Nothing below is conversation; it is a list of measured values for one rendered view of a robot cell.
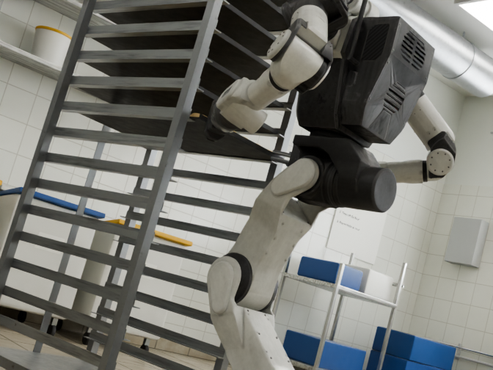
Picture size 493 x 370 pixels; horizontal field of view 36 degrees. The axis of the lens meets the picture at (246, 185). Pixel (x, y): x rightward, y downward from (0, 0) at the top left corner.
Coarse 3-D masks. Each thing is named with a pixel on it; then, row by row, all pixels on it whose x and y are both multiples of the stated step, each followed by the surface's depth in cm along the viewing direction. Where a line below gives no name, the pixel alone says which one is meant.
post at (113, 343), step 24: (216, 0) 218; (192, 72) 214; (192, 96) 215; (168, 144) 212; (168, 168) 211; (144, 216) 210; (144, 240) 207; (144, 264) 208; (120, 312) 205; (120, 336) 205
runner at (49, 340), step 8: (0, 320) 243; (8, 320) 240; (16, 328) 236; (24, 328) 234; (32, 328) 231; (32, 336) 230; (40, 336) 228; (48, 336) 225; (48, 344) 224; (56, 344) 222; (64, 344) 220; (72, 344) 218; (72, 352) 217; (80, 352) 215; (88, 352) 212; (88, 360) 212; (96, 360) 209
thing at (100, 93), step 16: (96, 96) 266; (112, 96) 258; (128, 96) 252; (144, 96) 245; (160, 96) 239; (176, 96) 233; (208, 96) 222; (192, 112) 249; (208, 112) 243; (272, 128) 245
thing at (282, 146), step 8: (296, 96) 249; (288, 112) 249; (288, 120) 248; (288, 128) 248; (288, 136) 248; (280, 144) 247; (272, 168) 246; (280, 168) 247; (272, 176) 245; (216, 360) 238; (224, 360) 237; (216, 368) 237; (224, 368) 237
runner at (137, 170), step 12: (48, 156) 252; (60, 156) 248; (72, 156) 244; (84, 168) 242; (96, 168) 234; (108, 168) 230; (120, 168) 227; (132, 168) 223; (144, 168) 220; (156, 168) 217
